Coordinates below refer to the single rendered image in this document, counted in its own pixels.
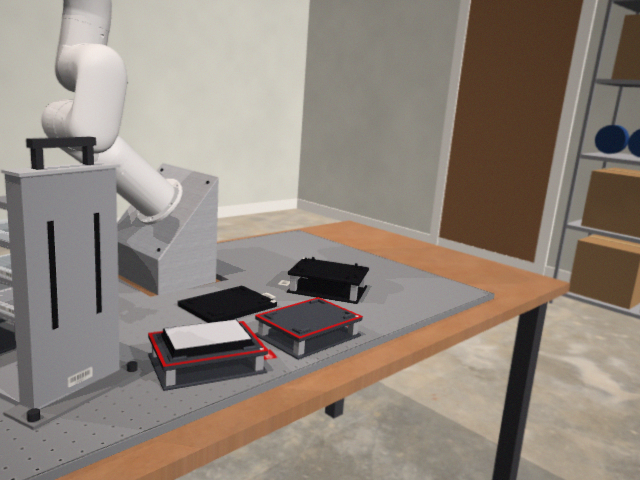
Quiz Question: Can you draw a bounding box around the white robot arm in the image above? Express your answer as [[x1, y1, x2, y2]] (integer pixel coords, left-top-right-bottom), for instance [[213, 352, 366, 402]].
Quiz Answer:
[[41, 0, 182, 224]]

